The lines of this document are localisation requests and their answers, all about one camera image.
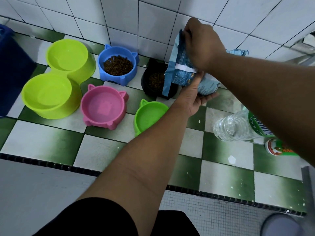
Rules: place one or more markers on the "person's left hand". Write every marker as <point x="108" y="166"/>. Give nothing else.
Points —
<point x="194" y="98"/>

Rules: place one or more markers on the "person's right hand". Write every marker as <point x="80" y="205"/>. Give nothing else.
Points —
<point x="203" y="44"/>

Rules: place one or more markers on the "blue pet food bag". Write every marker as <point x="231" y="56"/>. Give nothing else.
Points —
<point x="182" y="73"/>

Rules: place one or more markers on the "green cat bowl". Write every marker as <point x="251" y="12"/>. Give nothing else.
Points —
<point x="150" y="115"/>

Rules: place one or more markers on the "clear plastic water bottle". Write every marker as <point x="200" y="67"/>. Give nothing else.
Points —
<point x="236" y="127"/>

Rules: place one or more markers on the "black cat bowl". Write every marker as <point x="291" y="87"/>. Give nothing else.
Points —
<point x="152" y="65"/>

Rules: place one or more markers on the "blue cat bowl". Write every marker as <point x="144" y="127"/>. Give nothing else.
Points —
<point x="115" y="50"/>

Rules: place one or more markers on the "pink cat-ear bowl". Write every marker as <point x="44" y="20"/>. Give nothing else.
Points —
<point x="104" y="105"/>

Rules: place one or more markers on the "yellow-green double pet bowl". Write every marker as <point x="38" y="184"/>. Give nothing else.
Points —
<point x="69" y="56"/>

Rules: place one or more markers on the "blue lidded storage box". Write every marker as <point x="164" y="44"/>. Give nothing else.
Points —
<point x="14" y="71"/>

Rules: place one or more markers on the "person's right forearm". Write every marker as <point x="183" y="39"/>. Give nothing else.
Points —
<point x="270" y="95"/>

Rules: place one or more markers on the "person's left forearm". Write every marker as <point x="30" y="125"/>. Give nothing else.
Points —
<point x="137" y="164"/>

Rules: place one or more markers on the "white bottle with green cap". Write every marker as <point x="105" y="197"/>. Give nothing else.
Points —
<point x="280" y="148"/>

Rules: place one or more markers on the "black shorts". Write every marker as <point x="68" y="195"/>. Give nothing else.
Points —
<point x="177" y="224"/>

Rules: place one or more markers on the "black shirt sleeve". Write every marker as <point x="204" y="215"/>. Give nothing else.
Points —
<point x="86" y="218"/>

